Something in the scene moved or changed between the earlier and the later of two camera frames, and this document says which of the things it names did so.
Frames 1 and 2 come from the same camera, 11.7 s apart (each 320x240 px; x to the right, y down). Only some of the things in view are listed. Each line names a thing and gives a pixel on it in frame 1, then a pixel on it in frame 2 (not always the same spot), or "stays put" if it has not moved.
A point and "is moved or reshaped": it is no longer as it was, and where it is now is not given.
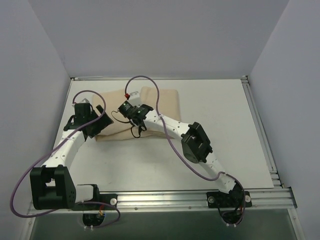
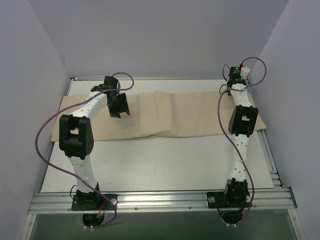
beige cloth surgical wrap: x=165 y=101 is moved or reshaped
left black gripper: x=100 y=120 → x=119 y=108
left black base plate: x=111 y=198 stays put
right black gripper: x=126 y=109 → x=234 y=72
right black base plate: x=234 y=199 stays put
